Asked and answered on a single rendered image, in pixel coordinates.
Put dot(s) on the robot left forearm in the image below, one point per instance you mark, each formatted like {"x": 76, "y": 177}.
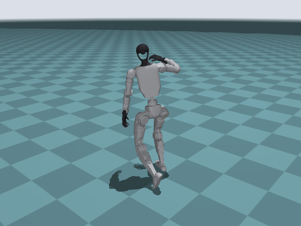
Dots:
{"x": 126, "y": 102}

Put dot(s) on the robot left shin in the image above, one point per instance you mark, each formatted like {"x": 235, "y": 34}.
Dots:
{"x": 146, "y": 160}

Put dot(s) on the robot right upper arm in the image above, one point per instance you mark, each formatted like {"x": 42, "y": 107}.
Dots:
{"x": 162, "y": 67}

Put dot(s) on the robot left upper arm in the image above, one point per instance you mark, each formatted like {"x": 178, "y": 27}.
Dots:
{"x": 129, "y": 81}

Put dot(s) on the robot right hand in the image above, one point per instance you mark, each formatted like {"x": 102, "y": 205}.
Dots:
{"x": 159, "y": 58}

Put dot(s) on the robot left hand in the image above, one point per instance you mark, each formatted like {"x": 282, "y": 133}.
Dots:
{"x": 124, "y": 117}

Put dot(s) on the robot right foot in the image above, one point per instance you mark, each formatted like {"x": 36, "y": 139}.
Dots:
{"x": 163, "y": 167}

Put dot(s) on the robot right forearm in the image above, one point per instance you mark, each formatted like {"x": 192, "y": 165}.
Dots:
{"x": 171, "y": 62}

